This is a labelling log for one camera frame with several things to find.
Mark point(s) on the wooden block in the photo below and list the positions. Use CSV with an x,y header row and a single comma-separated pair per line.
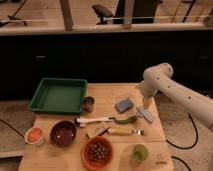
x,y
98,130

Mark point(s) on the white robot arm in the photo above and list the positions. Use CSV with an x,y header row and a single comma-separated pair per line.
x,y
158,78

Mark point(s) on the orange bowl with nuts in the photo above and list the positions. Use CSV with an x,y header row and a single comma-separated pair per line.
x,y
97,153

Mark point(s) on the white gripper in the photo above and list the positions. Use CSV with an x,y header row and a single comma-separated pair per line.
x,y
147,91

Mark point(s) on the small metal cup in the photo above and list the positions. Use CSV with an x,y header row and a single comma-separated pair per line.
x,y
88,104

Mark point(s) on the green cucumber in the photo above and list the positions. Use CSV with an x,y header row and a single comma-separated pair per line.
x,y
127,120

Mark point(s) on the wooden handled fork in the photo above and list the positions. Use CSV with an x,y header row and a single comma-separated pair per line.
x,y
114,131

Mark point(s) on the blue sponge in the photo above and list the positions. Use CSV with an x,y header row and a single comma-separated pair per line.
x,y
124,105

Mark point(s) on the grey blue cloth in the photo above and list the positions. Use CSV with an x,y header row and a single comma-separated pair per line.
x,y
146,114

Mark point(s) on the dark purple bowl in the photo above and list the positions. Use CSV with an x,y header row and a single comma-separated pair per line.
x,y
63,133

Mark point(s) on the white handled knife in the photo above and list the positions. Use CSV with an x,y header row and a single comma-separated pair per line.
x,y
84,120

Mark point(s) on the green plastic tray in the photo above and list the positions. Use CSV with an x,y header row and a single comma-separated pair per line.
x,y
59,96

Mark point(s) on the white cup with orange content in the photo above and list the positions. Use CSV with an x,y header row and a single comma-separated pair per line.
x,y
34,136

